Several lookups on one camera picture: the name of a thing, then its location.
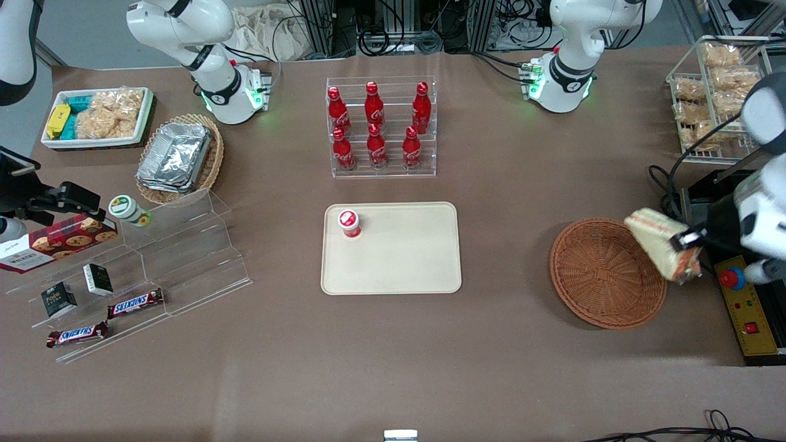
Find green lidded yogurt cup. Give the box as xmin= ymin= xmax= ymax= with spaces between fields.
xmin=108 ymin=195 xmax=152 ymax=228

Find beige cloth bag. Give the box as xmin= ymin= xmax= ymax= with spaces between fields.
xmin=232 ymin=5 xmax=309 ymax=61

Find black cable bundle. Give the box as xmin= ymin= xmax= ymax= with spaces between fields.
xmin=355 ymin=0 xmax=444 ymax=57

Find white plastic bin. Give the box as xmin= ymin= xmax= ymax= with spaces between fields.
xmin=41 ymin=87 xmax=155 ymax=150

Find brown snickers bar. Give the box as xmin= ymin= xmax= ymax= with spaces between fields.
xmin=107 ymin=288 xmax=165 ymax=320
xmin=46 ymin=320 xmax=110 ymax=349

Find clear bag of rice crackers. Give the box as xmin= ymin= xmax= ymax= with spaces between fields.
xmin=76 ymin=88 xmax=146 ymax=140

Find red tartan cookie box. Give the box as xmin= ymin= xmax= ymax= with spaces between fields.
xmin=0 ymin=214 xmax=119 ymax=274

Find aluminium frame post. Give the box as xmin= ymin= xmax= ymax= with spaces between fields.
xmin=299 ymin=0 xmax=336 ymax=60
xmin=469 ymin=0 xmax=496 ymax=53

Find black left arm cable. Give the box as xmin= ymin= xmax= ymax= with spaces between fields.
xmin=666 ymin=109 xmax=747 ymax=213

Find stacked foil containers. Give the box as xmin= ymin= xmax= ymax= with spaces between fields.
xmin=136 ymin=122 xmax=212 ymax=195

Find red lidded yogurt cup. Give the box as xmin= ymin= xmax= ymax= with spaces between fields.
xmin=337 ymin=209 xmax=362 ymax=239

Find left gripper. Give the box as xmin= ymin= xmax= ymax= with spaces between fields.
xmin=671 ymin=166 xmax=786 ymax=260

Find clear acrylic bottle rack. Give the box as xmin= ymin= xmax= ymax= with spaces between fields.
xmin=325 ymin=76 xmax=438 ymax=179

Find black base cable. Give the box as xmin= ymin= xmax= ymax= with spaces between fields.
xmin=472 ymin=50 xmax=536 ymax=85
xmin=222 ymin=17 xmax=308 ymax=94

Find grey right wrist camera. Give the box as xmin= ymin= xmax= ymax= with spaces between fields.
xmin=0 ymin=217 xmax=27 ymax=244

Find beige plastic tray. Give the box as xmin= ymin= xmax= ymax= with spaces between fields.
xmin=320 ymin=201 xmax=463 ymax=296

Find round brown wicker basket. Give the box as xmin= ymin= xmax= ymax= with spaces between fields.
xmin=549 ymin=218 xmax=668 ymax=331

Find black sealing machine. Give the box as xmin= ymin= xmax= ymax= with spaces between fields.
xmin=678 ymin=153 xmax=786 ymax=367

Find red cola bottle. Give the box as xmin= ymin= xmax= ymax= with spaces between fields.
xmin=332 ymin=126 xmax=357 ymax=172
xmin=402 ymin=126 xmax=423 ymax=171
xmin=366 ymin=123 xmax=389 ymax=171
xmin=327 ymin=86 xmax=353 ymax=136
xmin=364 ymin=81 xmax=386 ymax=129
xmin=411 ymin=81 xmax=432 ymax=135

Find teal snack packet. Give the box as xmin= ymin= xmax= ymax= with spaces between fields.
xmin=61 ymin=95 xmax=94 ymax=141

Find black floor cable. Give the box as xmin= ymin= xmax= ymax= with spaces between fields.
xmin=579 ymin=409 xmax=786 ymax=442

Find clear acrylic stepped shelf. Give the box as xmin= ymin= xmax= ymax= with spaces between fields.
xmin=5 ymin=188 xmax=253 ymax=365

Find black left base cable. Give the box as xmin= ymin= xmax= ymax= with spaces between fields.
xmin=472 ymin=50 xmax=536 ymax=85

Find yellow snack packet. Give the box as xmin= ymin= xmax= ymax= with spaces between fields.
xmin=47 ymin=104 xmax=72 ymax=139

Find oval tan wicker basket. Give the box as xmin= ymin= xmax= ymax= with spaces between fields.
xmin=136 ymin=113 xmax=224 ymax=207

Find triangle sandwich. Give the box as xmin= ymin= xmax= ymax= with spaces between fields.
xmin=624 ymin=207 xmax=703 ymax=284

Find yellow control panel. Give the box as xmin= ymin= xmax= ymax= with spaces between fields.
xmin=714 ymin=254 xmax=781 ymax=357

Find small black carton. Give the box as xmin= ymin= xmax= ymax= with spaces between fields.
xmin=82 ymin=263 xmax=115 ymax=297
xmin=41 ymin=282 xmax=79 ymax=319

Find black right base cable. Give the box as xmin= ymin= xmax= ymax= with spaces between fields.
xmin=222 ymin=17 xmax=308 ymax=94

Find white wire rack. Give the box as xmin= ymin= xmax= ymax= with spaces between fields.
xmin=666 ymin=36 xmax=772 ymax=165

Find bagged fried snack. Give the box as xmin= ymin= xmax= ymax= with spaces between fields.
xmin=673 ymin=101 xmax=714 ymax=127
xmin=674 ymin=78 xmax=707 ymax=103
xmin=681 ymin=123 xmax=728 ymax=152
xmin=712 ymin=66 xmax=761 ymax=94
xmin=702 ymin=42 xmax=743 ymax=69

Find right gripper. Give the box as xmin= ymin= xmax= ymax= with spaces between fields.
xmin=0 ymin=147 xmax=102 ymax=225

